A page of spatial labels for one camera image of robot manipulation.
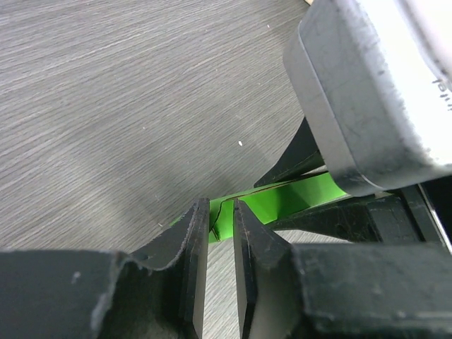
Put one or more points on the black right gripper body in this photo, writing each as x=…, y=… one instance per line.
x=419, y=213

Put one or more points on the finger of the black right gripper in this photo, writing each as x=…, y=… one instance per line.
x=300, y=157
x=354, y=219

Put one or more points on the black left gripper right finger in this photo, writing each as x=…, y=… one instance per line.
x=371, y=290

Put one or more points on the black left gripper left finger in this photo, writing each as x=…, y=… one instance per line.
x=157, y=291

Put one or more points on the green paper box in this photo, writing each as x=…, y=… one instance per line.
x=272, y=202

